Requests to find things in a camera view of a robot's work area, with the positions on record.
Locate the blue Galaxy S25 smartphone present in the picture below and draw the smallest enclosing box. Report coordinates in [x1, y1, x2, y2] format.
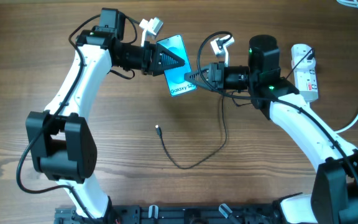
[155, 34, 198, 98]

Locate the black USB charging cable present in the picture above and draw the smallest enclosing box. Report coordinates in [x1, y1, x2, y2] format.
[155, 48, 316, 170]

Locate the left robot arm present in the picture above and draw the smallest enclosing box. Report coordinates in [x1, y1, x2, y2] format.
[24, 8, 185, 223]

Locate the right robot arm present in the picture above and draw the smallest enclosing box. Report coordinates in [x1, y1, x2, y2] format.
[185, 35, 358, 223]

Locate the white power strip socket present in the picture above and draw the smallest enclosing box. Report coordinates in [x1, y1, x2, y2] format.
[291, 44, 318, 103]

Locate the black right camera cable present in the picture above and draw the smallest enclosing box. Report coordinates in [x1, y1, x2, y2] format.
[196, 30, 358, 224]

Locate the black camera cable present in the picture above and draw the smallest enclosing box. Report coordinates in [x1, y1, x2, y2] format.
[16, 14, 138, 224]
[196, 30, 358, 224]

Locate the black left camera cable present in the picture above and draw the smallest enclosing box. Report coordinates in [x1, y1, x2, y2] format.
[16, 14, 138, 224]

